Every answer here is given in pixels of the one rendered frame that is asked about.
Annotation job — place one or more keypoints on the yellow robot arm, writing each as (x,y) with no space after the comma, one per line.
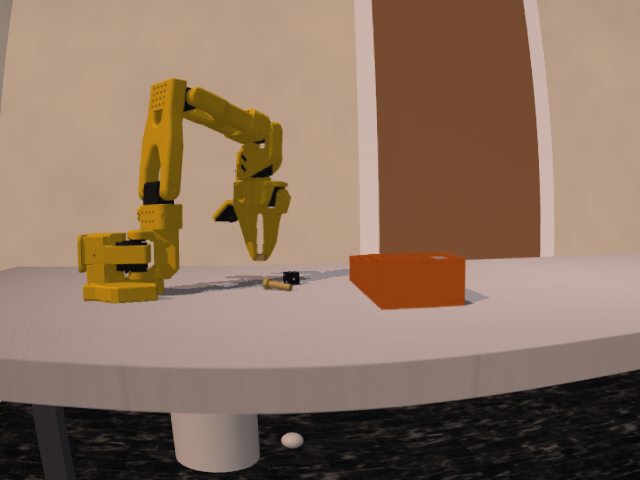
(107,256)

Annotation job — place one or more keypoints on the black die with white pips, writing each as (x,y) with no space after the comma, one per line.
(291,277)

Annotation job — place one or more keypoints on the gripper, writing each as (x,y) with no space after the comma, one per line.
(247,197)

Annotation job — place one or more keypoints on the orange labelled storage bins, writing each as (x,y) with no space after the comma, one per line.
(410,280)

